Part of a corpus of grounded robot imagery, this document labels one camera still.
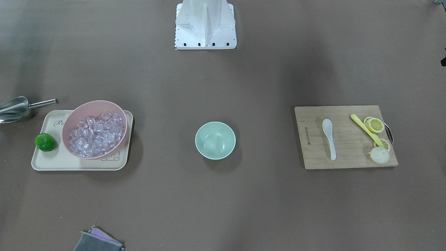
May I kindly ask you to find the green lime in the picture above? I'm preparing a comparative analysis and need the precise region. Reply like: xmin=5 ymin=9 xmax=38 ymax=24
xmin=34 ymin=133 xmax=57 ymax=152

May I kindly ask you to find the metal ice scoop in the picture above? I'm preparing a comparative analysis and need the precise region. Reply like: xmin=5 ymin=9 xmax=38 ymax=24
xmin=0 ymin=97 xmax=59 ymax=123

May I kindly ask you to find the lemon slice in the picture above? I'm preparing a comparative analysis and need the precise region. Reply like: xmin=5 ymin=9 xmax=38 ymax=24
xmin=373 ymin=138 xmax=391 ymax=152
xmin=363 ymin=116 xmax=385 ymax=134

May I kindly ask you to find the white ceramic spoon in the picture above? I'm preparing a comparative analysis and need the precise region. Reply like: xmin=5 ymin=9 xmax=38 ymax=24
xmin=322 ymin=119 xmax=337 ymax=160

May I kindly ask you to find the white round lid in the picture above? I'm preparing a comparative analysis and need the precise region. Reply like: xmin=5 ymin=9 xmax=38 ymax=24
xmin=369 ymin=146 xmax=390 ymax=164

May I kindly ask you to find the cream rectangular tray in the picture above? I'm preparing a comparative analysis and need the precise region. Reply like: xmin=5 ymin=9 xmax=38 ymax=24
xmin=31 ymin=110 xmax=133 ymax=171

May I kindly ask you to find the grey folded cloth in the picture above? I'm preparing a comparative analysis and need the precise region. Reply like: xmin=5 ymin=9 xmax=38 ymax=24
xmin=74 ymin=226 xmax=125 ymax=251

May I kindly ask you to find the yellow plastic spoon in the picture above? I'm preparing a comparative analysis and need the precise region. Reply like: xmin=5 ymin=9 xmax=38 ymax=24
xmin=350 ymin=113 xmax=384 ymax=147

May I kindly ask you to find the bamboo cutting board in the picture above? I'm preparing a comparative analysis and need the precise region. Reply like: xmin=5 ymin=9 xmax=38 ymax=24
xmin=294 ymin=105 xmax=398 ymax=169

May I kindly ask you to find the mint green bowl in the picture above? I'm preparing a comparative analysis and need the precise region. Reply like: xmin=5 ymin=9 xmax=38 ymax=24
xmin=194 ymin=121 xmax=236 ymax=160

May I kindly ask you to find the pink bowl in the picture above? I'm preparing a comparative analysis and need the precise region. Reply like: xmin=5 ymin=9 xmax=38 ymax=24
xmin=62 ymin=100 xmax=129 ymax=160

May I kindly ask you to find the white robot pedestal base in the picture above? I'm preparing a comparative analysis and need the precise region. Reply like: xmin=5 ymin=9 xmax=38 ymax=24
xmin=174 ymin=0 xmax=237 ymax=50

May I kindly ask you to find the pile of clear ice cubes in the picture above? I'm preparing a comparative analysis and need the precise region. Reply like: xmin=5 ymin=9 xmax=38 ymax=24
xmin=68 ymin=111 xmax=125 ymax=158

